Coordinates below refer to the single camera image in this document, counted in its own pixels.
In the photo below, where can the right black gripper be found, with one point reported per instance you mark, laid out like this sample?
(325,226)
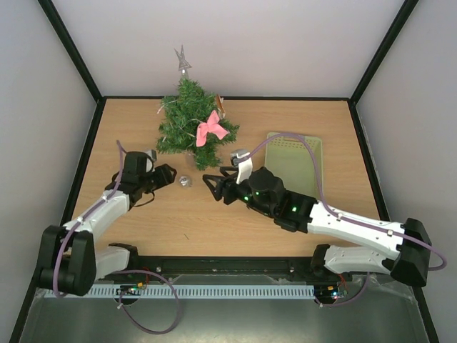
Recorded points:
(226,187)

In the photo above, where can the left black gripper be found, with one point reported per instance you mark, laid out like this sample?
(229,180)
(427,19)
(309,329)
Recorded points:
(166,175)

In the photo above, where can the silver glitter ball ornament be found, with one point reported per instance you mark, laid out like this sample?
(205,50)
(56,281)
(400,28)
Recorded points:
(185,181)

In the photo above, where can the clear plastic battery box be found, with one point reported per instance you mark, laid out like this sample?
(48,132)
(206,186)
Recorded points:
(190,159)

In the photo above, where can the pink fabric bow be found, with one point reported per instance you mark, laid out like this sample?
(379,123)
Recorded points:
(211,126)

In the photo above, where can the small green christmas tree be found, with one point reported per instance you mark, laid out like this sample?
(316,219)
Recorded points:
(207,156)

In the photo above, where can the green perforated plastic basket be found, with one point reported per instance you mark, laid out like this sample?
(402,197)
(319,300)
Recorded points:
(289,160)

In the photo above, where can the silver star ornament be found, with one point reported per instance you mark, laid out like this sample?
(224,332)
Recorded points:
(184,65)

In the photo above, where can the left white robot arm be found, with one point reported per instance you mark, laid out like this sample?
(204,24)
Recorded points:
(68,262)

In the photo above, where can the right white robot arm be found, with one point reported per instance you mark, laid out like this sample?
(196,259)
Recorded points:
(400,250)

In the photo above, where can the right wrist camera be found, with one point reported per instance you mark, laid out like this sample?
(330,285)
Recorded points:
(241,159)

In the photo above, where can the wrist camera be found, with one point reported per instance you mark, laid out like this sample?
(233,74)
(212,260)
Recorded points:
(151,156)
(241,159)

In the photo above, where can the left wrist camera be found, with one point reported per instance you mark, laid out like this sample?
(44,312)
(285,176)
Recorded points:
(151,156)

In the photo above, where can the black aluminium front rail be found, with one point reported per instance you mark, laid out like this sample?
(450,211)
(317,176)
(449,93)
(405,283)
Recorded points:
(222,265)

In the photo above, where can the white slotted cable duct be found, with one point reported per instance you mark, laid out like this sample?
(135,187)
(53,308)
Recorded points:
(160,291)

